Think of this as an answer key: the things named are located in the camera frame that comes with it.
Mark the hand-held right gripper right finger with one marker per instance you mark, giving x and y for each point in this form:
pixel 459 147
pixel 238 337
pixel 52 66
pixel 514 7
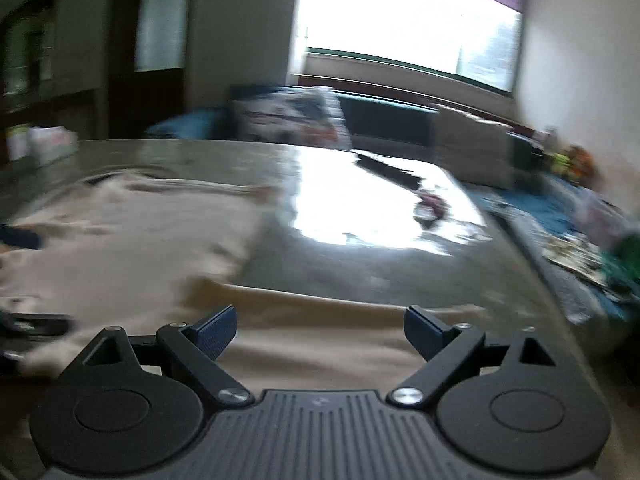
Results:
pixel 424 334

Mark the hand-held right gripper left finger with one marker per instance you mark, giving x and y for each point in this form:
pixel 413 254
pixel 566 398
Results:
pixel 216 334

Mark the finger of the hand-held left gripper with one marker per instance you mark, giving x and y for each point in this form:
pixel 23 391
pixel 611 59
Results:
pixel 19 237
pixel 35 323

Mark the beige garment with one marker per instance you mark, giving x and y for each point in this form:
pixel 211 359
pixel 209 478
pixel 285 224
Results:
pixel 150 255

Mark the white boxes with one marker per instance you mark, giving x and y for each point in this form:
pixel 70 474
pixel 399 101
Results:
pixel 40 144

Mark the small pink object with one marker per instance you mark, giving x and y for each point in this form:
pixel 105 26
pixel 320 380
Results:
pixel 431 206

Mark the printed paper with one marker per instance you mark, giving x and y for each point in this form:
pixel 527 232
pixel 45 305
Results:
pixel 570 255

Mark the dark remote control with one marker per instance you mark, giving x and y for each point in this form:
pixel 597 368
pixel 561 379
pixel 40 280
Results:
pixel 387 170

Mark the blue blanket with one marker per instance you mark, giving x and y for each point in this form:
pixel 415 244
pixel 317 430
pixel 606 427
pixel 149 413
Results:
pixel 545 210

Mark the beige cushion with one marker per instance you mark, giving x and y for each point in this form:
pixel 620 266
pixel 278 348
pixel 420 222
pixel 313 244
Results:
pixel 472 147

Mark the green object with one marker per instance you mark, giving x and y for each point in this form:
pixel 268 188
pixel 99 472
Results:
pixel 622 265

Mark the teal sofa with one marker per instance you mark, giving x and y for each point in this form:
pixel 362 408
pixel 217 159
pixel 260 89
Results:
pixel 390 120

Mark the colourful toys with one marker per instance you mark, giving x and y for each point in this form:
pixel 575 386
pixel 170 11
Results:
pixel 570 160

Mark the printed white cushion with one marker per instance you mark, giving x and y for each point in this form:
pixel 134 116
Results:
pixel 290 115

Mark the dark door with glass pane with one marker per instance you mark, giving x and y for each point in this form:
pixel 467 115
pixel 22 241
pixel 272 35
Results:
pixel 150 45

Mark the bright window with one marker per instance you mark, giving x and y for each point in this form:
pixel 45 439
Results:
pixel 400 15

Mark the dark wall shelf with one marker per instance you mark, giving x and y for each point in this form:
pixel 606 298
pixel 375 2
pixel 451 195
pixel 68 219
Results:
pixel 30 45

